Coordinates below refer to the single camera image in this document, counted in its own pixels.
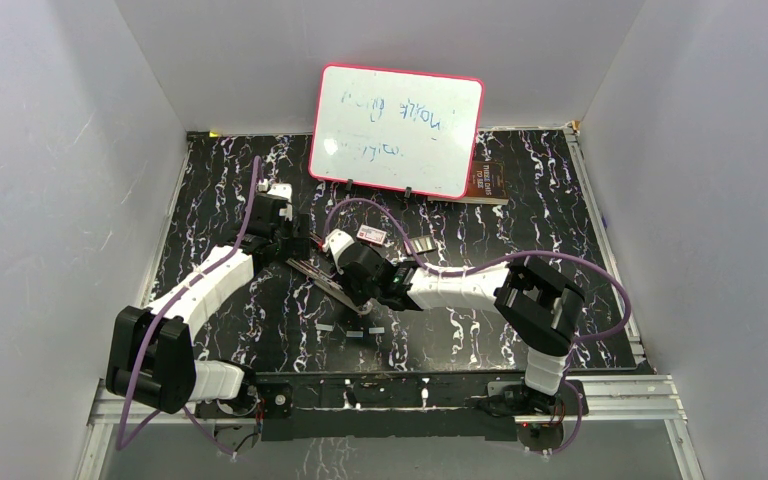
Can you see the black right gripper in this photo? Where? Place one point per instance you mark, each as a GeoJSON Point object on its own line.
{"type": "Point", "coordinates": [345, 280]}

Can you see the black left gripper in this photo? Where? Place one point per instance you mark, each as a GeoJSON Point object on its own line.
{"type": "Point", "coordinates": [296, 248]}

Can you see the red white staple box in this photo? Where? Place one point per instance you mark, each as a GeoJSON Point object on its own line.
{"type": "Point", "coordinates": [371, 235]}

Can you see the cardboard staple box tray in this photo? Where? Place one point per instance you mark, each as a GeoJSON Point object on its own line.
{"type": "Point", "coordinates": [420, 245]}

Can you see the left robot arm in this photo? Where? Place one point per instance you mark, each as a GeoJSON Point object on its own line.
{"type": "Point", "coordinates": [151, 358]}

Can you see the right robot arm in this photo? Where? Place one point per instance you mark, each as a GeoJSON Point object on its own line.
{"type": "Point", "coordinates": [540, 304]}

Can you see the brown Three Days book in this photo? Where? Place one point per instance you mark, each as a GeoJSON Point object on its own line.
{"type": "Point", "coordinates": [486, 184]}

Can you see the pink framed whiteboard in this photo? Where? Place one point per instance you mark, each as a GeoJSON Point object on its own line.
{"type": "Point", "coordinates": [396, 130]}

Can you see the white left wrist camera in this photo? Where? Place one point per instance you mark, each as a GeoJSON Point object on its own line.
{"type": "Point", "coordinates": [281, 194]}

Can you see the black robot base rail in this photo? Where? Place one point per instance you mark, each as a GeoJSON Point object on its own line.
{"type": "Point", "coordinates": [493, 405]}

